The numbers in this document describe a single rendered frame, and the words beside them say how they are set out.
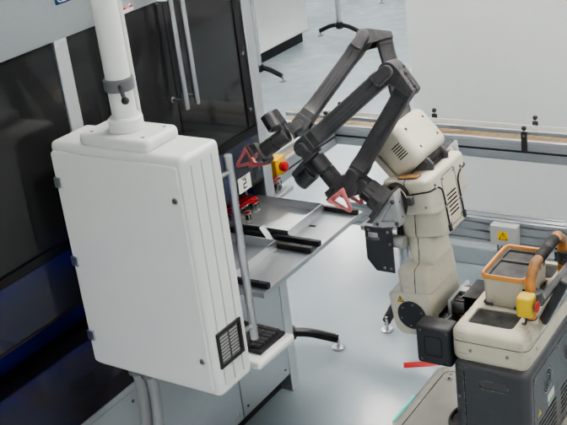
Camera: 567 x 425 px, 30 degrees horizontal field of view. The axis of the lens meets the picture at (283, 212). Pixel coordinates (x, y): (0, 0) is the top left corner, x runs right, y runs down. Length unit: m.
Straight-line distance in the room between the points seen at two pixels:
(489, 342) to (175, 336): 0.96
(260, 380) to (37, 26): 1.85
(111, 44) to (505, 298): 1.45
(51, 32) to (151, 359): 1.01
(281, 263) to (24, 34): 1.20
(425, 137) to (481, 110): 1.79
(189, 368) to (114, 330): 0.29
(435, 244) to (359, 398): 1.19
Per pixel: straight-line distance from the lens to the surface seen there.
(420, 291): 3.53
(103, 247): 3.13
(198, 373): 3.11
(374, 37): 3.73
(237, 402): 4.24
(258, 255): 3.69
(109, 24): 2.89
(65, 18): 3.24
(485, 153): 4.53
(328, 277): 5.48
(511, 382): 3.36
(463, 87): 5.17
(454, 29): 5.11
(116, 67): 2.92
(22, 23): 3.12
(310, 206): 4.07
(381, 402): 4.46
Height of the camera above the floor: 2.48
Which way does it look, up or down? 23 degrees down
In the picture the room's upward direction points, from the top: 7 degrees counter-clockwise
